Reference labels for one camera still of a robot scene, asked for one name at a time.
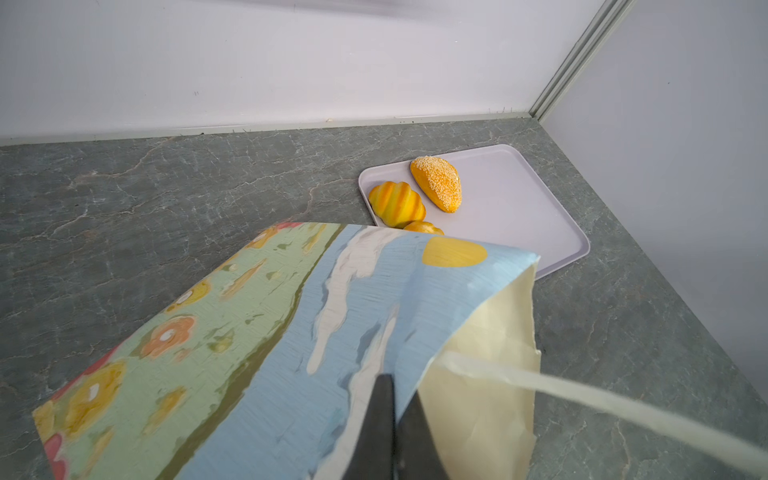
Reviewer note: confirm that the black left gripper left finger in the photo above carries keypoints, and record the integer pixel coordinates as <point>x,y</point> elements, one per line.
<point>372,457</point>

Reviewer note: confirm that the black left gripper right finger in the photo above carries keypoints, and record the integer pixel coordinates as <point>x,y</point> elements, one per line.
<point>416,456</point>

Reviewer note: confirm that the floral paper gift bag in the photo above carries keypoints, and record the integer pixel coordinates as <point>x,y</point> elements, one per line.
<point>264,369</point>

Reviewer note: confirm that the yellow fake bread roll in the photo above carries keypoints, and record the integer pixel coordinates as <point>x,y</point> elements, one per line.
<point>396,204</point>

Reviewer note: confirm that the lavender plastic tray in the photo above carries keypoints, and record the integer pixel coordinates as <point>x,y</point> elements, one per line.
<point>506,203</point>

